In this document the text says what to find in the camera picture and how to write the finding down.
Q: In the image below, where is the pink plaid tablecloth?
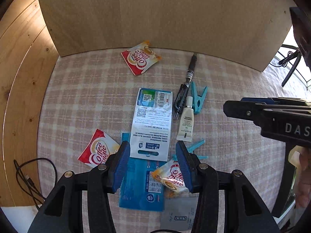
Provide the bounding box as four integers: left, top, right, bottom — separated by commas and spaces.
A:
36, 47, 311, 233

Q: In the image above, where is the person's right hand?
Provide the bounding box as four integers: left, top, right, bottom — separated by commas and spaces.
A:
295, 148, 310, 208

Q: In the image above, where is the light oak back board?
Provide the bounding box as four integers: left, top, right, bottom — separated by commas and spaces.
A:
39, 0, 295, 71

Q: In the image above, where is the blue plastic package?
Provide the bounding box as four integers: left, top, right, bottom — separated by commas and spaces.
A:
118, 132, 168, 212

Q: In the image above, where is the teal clothespin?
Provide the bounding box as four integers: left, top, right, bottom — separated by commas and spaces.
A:
190, 81, 208, 115
187, 140, 209, 159

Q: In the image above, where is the white blue product card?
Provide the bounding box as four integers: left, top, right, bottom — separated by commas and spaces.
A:
130, 88, 173, 162

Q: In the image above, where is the black cable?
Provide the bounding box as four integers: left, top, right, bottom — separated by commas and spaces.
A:
13, 157, 59, 211

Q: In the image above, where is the black gel pen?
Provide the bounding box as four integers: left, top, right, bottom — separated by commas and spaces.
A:
173, 53, 197, 119

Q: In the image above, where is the coffee mate sachet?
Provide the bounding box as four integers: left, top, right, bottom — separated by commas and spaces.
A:
78, 129, 120, 168
121, 41, 161, 76
151, 159, 188, 198

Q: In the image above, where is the black tripod stand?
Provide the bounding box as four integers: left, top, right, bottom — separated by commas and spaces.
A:
269, 44, 302, 87

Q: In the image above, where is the pine plank side board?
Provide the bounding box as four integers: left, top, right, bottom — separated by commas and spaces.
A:
1, 0, 59, 207

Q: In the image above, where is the white cream tube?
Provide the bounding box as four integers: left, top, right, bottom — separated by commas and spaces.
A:
176, 96, 194, 142

